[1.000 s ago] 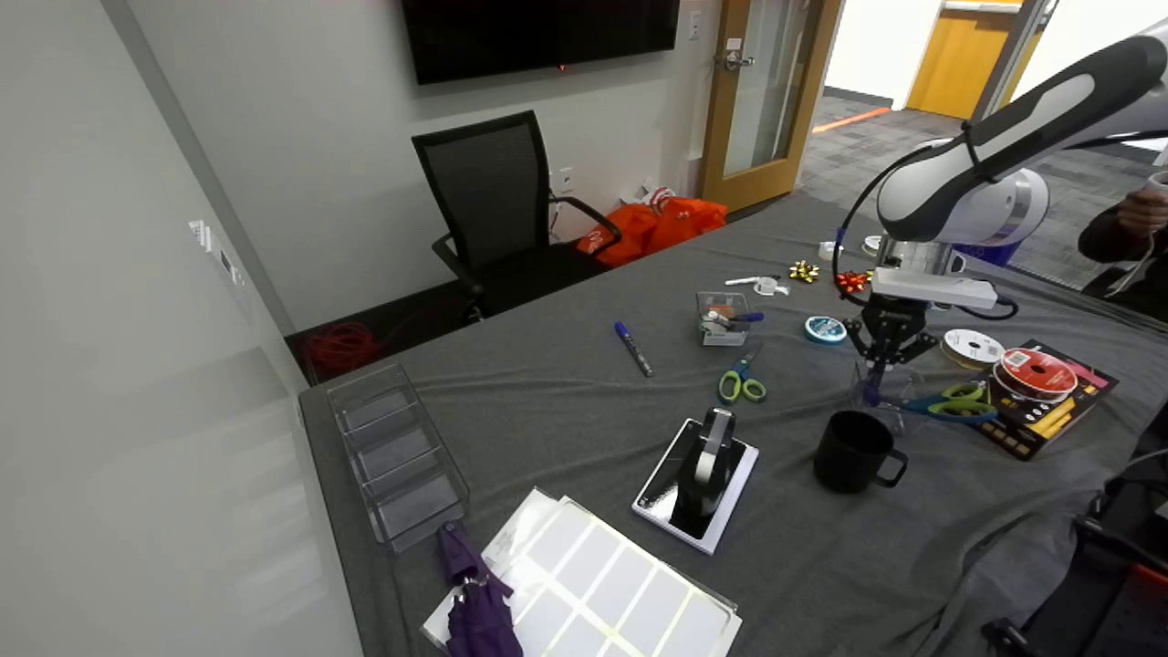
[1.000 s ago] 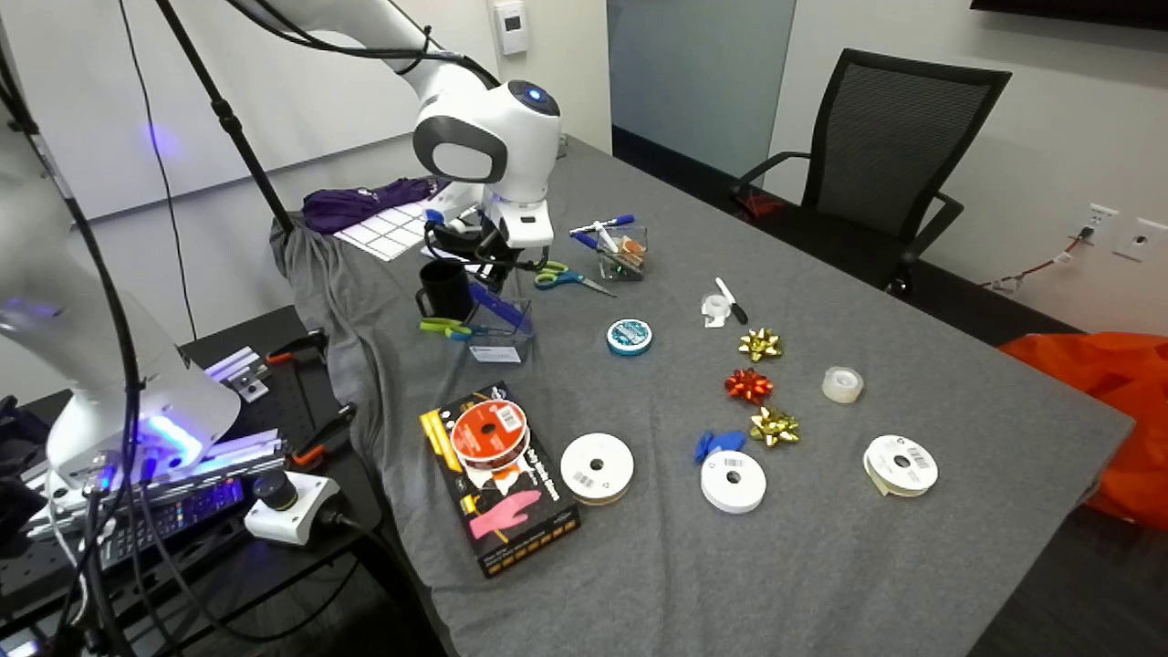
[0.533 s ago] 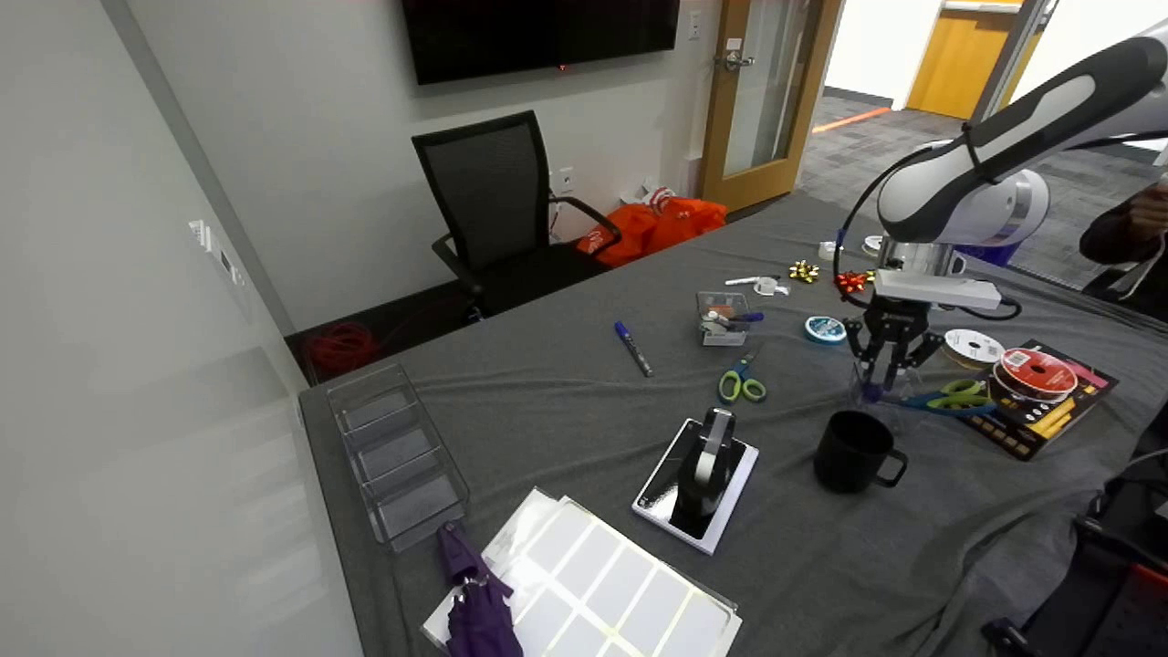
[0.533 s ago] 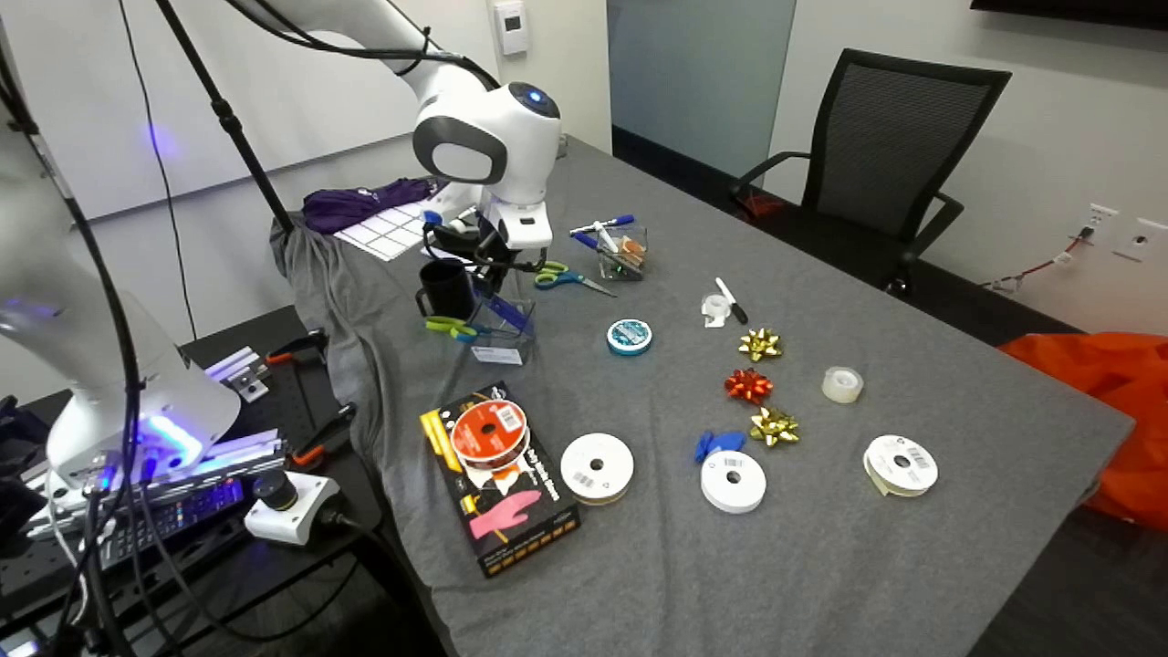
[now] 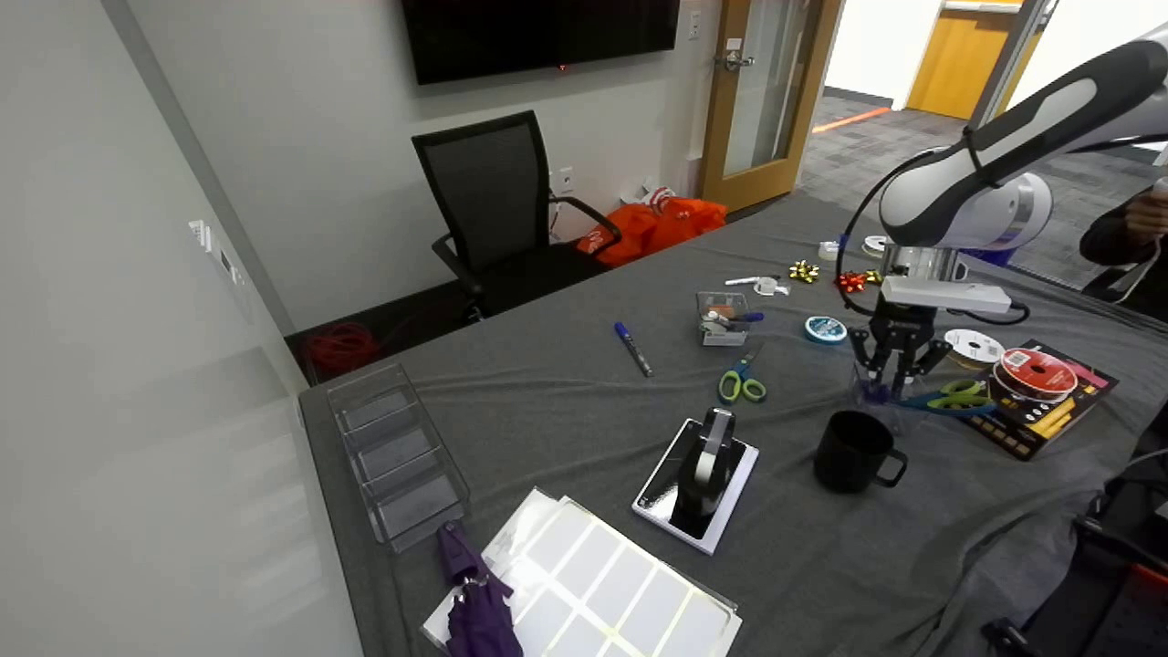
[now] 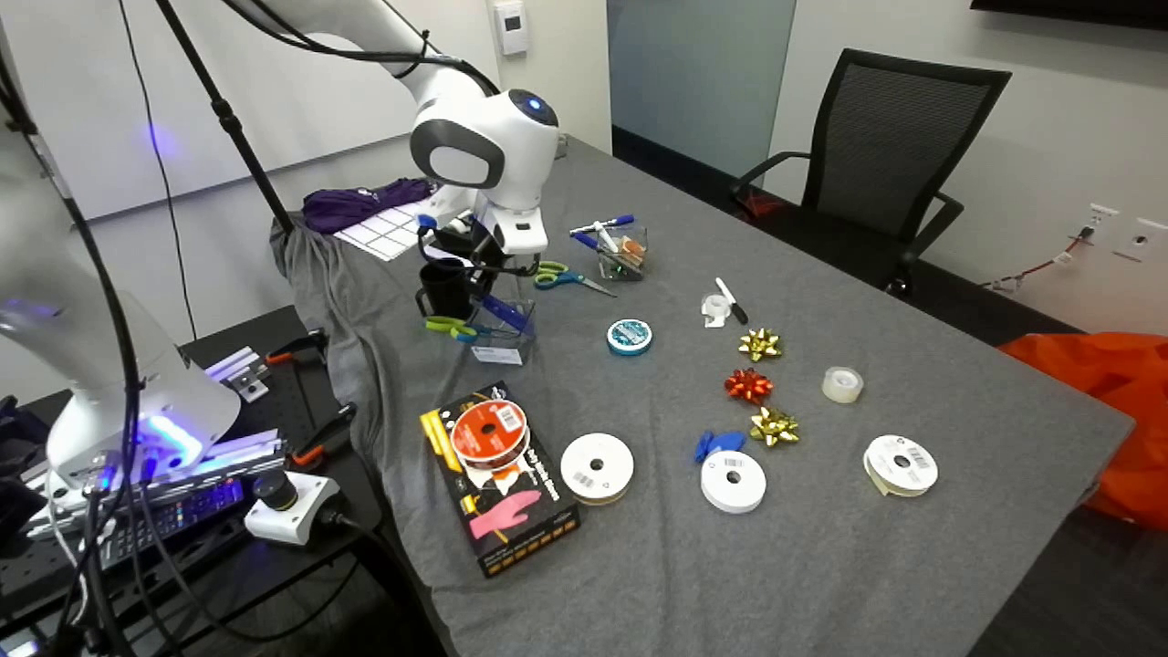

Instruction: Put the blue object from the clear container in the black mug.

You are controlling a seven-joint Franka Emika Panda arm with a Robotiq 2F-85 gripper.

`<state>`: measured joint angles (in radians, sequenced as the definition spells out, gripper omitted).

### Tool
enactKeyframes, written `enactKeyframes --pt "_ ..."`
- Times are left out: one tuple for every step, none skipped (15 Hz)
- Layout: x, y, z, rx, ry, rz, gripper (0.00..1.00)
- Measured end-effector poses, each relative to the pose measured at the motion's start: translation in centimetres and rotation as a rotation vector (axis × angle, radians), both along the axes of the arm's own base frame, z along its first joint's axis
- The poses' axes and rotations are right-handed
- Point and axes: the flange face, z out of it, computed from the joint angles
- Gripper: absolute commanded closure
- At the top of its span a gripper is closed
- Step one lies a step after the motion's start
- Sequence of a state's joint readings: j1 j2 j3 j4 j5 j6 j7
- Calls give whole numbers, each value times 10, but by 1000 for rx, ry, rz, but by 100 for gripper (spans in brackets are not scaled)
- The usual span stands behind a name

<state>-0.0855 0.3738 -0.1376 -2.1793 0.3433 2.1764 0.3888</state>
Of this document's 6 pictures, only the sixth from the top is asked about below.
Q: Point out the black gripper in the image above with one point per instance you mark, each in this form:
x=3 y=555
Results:
x=487 y=258

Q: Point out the clear plastic container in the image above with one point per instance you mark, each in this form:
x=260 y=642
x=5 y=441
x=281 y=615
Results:
x=500 y=352

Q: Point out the white crumpled object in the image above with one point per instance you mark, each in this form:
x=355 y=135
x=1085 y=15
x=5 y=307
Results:
x=714 y=312

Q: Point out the large green blue scissors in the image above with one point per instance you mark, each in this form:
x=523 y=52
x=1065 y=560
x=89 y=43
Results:
x=451 y=328

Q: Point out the small clear box with clutter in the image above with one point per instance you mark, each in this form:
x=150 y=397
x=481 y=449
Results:
x=627 y=258

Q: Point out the blue tape roll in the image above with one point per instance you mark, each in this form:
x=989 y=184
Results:
x=628 y=337

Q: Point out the red ribbon spool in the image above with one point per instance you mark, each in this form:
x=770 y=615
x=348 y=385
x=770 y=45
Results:
x=487 y=434

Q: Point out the purple cloth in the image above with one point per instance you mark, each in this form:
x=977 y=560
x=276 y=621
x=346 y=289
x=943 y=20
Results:
x=358 y=206

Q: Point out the white ribbon spool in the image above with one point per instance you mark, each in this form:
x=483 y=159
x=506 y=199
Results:
x=731 y=485
x=898 y=465
x=596 y=469

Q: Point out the orange black clamp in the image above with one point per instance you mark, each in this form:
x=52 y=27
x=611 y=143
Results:
x=292 y=352
x=324 y=441

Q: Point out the black cardboard package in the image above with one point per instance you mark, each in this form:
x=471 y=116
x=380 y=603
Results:
x=515 y=524

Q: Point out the blue ribbon piece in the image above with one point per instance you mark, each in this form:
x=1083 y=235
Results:
x=715 y=443

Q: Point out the red gift bow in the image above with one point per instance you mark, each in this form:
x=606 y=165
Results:
x=751 y=385

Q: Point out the gold gift bow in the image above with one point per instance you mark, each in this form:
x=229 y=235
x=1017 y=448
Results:
x=759 y=344
x=774 y=425

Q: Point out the small white cup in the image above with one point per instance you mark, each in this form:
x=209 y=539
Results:
x=840 y=385

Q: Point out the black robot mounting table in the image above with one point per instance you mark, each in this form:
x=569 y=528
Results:
x=243 y=572

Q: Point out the black mesh office chair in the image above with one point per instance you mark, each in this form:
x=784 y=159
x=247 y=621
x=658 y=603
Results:
x=898 y=134

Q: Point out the orange plastic bag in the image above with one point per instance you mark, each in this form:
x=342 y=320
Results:
x=1095 y=414

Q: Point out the silver metal bracket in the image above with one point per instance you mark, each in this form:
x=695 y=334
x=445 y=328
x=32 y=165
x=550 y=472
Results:
x=240 y=371

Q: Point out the white wall thermostat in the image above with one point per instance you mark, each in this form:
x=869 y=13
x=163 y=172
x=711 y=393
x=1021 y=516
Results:
x=512 y=24

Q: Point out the black camera stand pole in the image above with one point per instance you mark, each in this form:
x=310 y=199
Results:
x=224 y=116

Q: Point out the white wall outlet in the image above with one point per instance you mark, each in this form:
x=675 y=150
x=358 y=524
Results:
x=1127 y=232

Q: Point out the black wall television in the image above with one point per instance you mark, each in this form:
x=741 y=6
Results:
x=1071 y=9

